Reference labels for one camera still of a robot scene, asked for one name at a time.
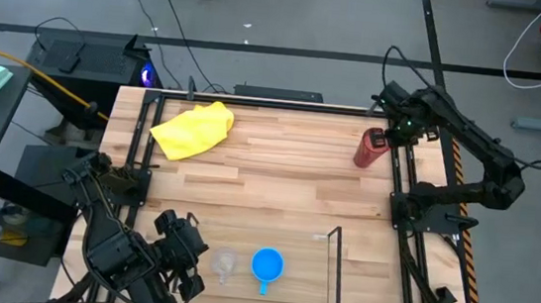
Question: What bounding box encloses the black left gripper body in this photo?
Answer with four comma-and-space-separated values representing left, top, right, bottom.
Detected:
148, 207, 214, 278

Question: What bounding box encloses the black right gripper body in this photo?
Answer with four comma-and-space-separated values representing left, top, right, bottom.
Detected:
368, 78, 446, 145

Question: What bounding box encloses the red translucent tumbler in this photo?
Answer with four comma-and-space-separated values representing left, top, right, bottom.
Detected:
352, 125, 393, 171

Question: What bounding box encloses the clear plastic cup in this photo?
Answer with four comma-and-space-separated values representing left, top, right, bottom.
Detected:
207, 245, 241, 287

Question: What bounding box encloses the blue plastic cup with handle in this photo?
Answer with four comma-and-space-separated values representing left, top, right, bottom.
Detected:
247, 246, 288, 299

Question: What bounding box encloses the clear acrylic bin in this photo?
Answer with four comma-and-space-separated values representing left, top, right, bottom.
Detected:
175, 210, 350, 303

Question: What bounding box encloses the flat black box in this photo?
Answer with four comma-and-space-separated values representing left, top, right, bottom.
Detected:
232, 83, 326, 105

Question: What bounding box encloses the yellow cloth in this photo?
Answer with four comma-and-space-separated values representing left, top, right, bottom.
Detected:
147, 93, 238, 167

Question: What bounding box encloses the yellow black hazard strip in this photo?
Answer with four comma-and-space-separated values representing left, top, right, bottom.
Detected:
428, 113, 506, 303

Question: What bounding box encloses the black computer tower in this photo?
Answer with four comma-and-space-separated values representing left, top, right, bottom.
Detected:
21, 23, 169, 138

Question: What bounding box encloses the black metal table frame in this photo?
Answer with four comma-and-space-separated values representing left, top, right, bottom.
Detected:
54, 80, 496, 303

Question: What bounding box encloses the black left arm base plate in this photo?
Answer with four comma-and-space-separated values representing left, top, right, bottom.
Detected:
95, 162, 154, 209

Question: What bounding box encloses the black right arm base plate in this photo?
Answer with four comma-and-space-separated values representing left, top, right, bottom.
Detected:
387, 190, 482, 240

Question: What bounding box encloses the long black floor cable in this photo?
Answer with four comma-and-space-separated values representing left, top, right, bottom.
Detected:
143, 0, 236, 95

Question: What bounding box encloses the yellow cable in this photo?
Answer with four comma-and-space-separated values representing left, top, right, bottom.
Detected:
0, 40, 117, 122

